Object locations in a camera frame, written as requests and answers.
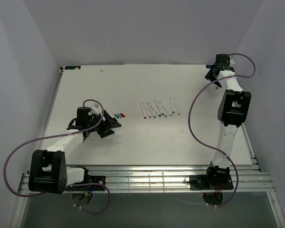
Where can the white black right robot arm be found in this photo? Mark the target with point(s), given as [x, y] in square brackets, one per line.
[202, 131]

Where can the aluminium table frame rail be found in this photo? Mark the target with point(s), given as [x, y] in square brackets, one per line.
[171, 179]

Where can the black cap marker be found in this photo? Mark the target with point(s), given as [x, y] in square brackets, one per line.
[157, 108]

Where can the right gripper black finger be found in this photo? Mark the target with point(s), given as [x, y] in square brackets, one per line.
[212, 74]
[217, 83]

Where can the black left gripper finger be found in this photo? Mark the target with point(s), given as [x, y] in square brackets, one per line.
[111, 122]
[104, 131]

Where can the red cap marker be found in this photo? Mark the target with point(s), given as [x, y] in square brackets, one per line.
[143, 111]

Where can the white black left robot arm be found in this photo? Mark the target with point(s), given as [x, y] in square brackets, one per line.
[49, 172]

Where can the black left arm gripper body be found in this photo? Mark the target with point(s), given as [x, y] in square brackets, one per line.
[96, 119]

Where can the light green cap marker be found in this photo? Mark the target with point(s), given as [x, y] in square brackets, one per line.
[165, 109]

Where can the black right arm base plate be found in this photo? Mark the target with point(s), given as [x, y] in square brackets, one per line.
[202, 182]

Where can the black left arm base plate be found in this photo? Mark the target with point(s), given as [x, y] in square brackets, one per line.
[88, 188]

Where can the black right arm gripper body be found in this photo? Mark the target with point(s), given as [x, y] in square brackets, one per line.
[215, 66]

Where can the light blue cap marker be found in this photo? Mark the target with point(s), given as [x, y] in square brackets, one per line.
[172, 107]

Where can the left corner label sticker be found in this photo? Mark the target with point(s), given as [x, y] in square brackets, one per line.
[72, 67]

